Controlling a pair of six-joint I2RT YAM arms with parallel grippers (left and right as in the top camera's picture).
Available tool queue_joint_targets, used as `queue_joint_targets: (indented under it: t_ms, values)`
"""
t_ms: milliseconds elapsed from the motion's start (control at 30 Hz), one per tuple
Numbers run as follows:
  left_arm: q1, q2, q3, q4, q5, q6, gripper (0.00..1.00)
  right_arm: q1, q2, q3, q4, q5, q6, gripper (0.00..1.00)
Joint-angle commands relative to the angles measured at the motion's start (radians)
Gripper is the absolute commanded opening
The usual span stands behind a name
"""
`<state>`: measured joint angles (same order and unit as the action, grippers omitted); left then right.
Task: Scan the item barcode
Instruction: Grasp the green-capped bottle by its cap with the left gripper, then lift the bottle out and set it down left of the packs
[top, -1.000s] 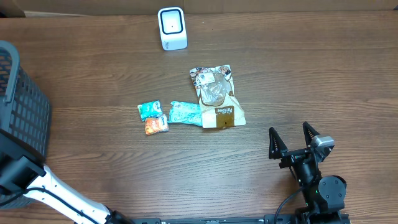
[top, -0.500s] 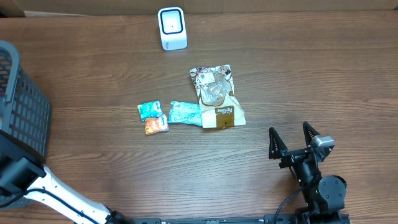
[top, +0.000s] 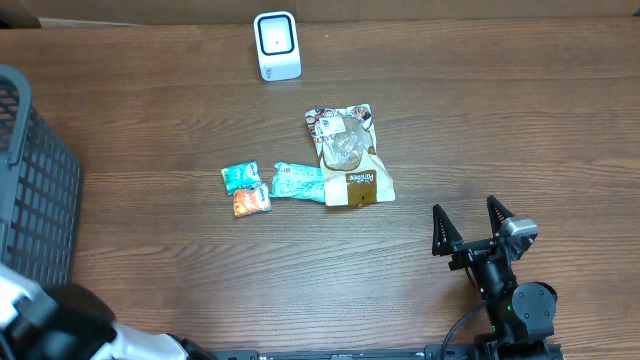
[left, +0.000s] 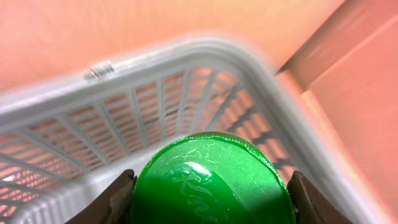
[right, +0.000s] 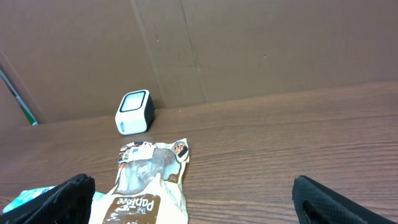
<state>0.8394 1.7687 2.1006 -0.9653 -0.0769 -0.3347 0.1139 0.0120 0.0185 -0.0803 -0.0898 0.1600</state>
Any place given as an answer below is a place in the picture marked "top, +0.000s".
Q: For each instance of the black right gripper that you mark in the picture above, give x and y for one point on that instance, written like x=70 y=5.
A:
x=469 y=252

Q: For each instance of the beige brown snack pouch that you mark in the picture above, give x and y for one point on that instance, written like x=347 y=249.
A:
x=346 y=147

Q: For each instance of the large teal snack packet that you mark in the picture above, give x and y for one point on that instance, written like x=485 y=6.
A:
x=298 y=181

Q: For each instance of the small orange snack packet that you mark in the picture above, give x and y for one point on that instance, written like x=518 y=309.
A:
x=251 y=201

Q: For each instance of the small teal snack packet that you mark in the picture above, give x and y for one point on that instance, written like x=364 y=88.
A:
x=241 y=176

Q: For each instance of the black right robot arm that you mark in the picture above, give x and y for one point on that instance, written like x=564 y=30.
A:
x=521 y=315

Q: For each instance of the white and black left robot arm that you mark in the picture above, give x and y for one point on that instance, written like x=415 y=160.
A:
x=71 y=322

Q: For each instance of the white barcode scanner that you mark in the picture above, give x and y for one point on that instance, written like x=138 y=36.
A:
x=277 y=46

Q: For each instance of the dark grey plastic basket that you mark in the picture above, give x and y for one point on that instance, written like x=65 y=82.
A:
x=41 y=189

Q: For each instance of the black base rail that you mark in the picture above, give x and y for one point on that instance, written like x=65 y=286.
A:
x=429 y=352

